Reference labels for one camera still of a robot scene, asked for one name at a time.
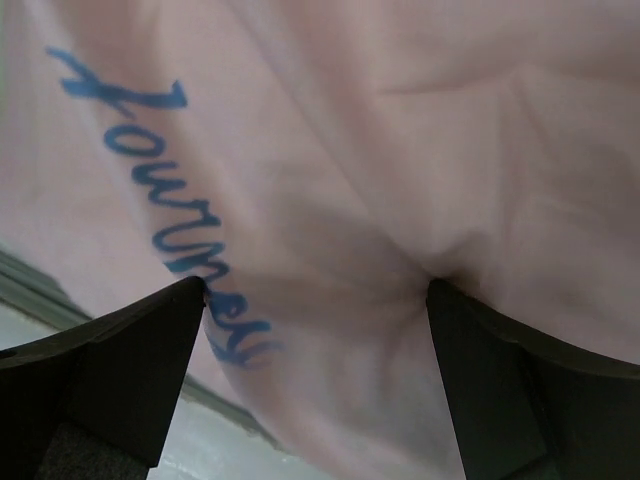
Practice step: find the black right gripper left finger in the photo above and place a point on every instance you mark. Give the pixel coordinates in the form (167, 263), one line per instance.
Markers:
(96, 401)

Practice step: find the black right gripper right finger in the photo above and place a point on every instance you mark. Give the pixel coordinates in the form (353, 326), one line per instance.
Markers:
(525, 405)

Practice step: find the pink printed pillowcase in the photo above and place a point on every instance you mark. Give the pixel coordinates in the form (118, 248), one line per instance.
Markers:
(318, 164)

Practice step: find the aluminium front rail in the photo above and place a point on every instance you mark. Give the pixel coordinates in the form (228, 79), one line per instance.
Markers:
(36, 294)

